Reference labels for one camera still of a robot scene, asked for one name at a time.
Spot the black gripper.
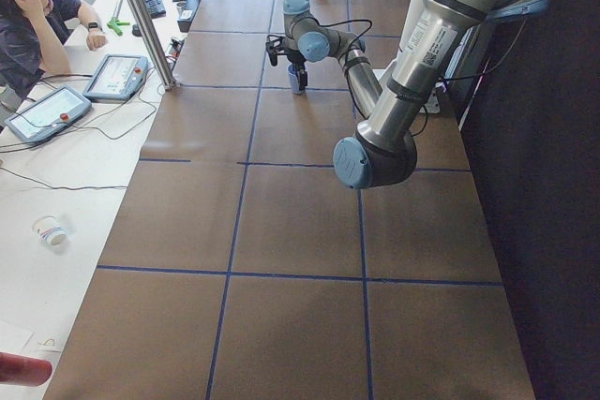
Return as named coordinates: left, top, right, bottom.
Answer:
left=265, top=34, right=308, bottom=90

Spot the light blue ribbed cup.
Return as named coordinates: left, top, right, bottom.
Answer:
left=287, top=64, right=306, bottom=95

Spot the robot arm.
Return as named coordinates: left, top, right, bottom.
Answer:
left=265, top=0, right=549, bottom=189

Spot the seated person in blue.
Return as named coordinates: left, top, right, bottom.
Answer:
left=1, top=0, right=107, bottom=98

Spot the white paper cup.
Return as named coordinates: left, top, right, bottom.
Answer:
left=32, top=215, right=68, bottom=246

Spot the far teach pendant tablet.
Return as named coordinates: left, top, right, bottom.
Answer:
left=82, top=54, right=149, bottom=103

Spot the teach pendant tablet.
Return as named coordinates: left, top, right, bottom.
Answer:
left=5, top=85, right=92, bottom=144
left=82, top=54, right=149, bottom=103

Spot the green plastic tool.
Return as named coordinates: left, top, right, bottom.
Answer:
left=107, top=17, right=130, bottom=37

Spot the white side table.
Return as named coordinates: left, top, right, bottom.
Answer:
left=0, top=0, right=221, bottom=400

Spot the near teach pendant tablet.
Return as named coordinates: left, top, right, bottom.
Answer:
left=5, top=85, right=92, bottom=144

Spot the red cylinder object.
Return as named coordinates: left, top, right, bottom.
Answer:
left=1, top=352, right=53, bottom=387

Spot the aluminium frame post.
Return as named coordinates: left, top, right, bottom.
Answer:
left=127, top=0, right=175, bottom=91

